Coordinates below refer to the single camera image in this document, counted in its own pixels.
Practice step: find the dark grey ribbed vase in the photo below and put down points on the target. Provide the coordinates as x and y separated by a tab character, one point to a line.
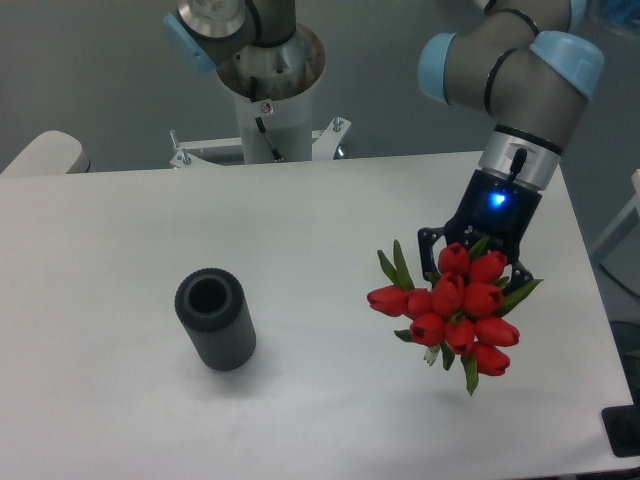
211	305

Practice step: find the white metal base frame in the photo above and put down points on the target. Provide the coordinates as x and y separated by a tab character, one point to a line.
260	143

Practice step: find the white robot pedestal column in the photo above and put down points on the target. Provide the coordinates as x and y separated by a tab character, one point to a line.
275	82

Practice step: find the white furniture frame right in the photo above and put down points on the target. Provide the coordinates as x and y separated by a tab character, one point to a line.
619	227

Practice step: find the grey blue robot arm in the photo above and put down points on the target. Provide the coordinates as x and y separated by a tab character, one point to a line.
523	66

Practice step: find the black device at table edge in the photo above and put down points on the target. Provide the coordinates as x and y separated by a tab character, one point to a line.
622	429

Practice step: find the red tulip bouquet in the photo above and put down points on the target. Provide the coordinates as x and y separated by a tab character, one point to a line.
462	314

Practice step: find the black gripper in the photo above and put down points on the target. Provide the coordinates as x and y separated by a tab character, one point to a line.
490	207

